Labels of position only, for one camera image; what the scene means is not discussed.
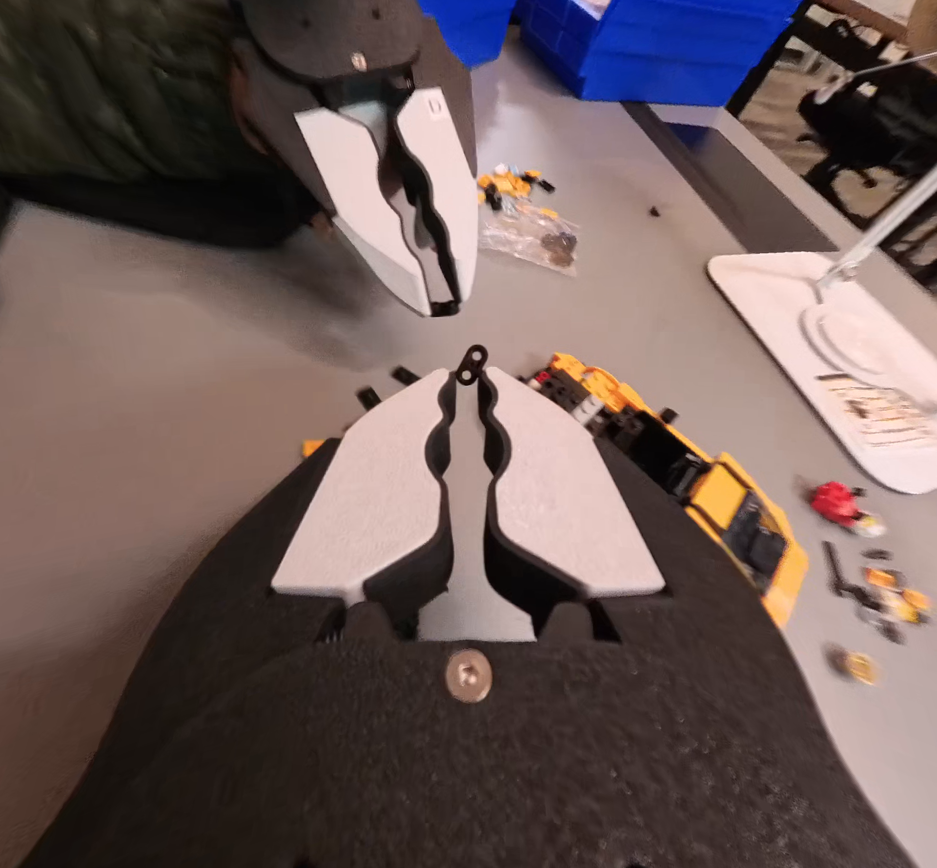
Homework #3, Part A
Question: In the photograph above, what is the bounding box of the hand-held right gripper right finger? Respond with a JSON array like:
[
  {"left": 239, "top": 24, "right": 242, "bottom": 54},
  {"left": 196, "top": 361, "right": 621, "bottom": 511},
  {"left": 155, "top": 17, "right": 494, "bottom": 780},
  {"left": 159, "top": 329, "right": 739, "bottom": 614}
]
[{"left": 479, "top": 368, "right": 667, "bottom": 620}]

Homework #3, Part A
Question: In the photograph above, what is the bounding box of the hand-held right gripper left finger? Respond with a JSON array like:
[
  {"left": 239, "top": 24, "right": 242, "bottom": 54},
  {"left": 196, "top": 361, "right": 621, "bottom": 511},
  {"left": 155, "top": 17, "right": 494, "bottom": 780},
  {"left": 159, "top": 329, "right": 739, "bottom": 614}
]
[{"left": 271, "top": 368, "right": 455, "bottom": 603}]

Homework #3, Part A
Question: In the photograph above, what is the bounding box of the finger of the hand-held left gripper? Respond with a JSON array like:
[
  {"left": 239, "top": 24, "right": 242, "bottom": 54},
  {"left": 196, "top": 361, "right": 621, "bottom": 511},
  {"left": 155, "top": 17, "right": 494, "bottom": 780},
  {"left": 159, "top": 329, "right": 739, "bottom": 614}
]
[
  {"left": 394, "top": 85, "right": 481, "bottom": 314},
  {"left": 294, "top": 101, "right": 434, "bottom": 318}
]

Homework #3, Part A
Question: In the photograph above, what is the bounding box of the yellow lego car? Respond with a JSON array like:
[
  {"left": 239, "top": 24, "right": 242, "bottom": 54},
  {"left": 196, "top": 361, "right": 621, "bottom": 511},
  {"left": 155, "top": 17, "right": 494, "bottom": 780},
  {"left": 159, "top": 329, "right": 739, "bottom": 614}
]
[{"left": 518, "top": 352, "right": 811, "bottom": 629}]

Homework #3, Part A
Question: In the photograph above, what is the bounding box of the white book stand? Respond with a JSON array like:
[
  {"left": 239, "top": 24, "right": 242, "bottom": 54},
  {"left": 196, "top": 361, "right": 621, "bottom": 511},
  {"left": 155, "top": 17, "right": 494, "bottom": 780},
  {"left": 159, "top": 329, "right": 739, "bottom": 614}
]
[{"left": 706, "top": 52, "right": 937, "bottom": 496}]

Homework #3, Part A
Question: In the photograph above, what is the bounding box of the pile of small lego pieces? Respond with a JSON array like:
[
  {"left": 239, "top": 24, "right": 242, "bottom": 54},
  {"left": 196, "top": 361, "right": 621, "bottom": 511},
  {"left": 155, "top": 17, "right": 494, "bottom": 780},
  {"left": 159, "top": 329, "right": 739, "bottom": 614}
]
[
  {"left": 477, "top": 164, "right": 556, "bottom": 214},
  {"left": 855, "top": 549, "right": 933, "bottom": 644}
]

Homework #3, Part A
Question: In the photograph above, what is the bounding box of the black lego wrench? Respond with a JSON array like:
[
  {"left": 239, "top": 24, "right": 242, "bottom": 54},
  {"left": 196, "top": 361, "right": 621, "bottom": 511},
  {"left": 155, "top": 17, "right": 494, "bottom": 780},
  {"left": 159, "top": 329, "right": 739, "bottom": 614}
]
[{"left": 822, "top": 540, "right": 871, "bottom": 600}]

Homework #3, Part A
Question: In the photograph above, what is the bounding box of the tan round lego piece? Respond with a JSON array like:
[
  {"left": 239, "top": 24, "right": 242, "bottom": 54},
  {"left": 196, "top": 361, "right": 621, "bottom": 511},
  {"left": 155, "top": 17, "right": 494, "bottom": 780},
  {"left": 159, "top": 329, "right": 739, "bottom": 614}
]
[{"left": 826, "top": 645, "right": 879, "bottom": 687}]

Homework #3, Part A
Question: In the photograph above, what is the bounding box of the clear plastic bag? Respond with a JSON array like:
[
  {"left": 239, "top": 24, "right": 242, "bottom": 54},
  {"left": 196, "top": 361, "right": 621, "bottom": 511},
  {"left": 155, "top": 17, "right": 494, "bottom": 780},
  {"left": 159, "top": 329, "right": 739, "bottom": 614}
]
[{"left": 479, "top": 205, "right": 581, "bottom": 276}]

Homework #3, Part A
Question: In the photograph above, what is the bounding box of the large blue storage bin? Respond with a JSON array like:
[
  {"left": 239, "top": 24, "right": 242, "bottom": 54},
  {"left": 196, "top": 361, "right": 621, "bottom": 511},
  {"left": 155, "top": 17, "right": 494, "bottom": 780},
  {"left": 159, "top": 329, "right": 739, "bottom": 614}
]
[{"left": 514, "top": 0, "right": 812, "bottom": 108}]

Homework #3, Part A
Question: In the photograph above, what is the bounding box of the sticker sheet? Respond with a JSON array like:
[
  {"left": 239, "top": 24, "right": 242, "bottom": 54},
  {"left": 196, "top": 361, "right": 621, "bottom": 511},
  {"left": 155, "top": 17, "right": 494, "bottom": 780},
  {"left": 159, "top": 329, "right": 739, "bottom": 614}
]
[{"left": 815, "top": 370, "right": 936, "bottom": 448}]

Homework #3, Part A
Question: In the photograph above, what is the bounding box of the black office chair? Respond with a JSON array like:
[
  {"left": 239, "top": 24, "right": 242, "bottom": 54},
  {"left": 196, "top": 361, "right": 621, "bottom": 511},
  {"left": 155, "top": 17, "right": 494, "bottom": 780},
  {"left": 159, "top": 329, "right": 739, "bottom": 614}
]
[{"left": 796, "top": 63, "right": 937, "bottom": 188}]

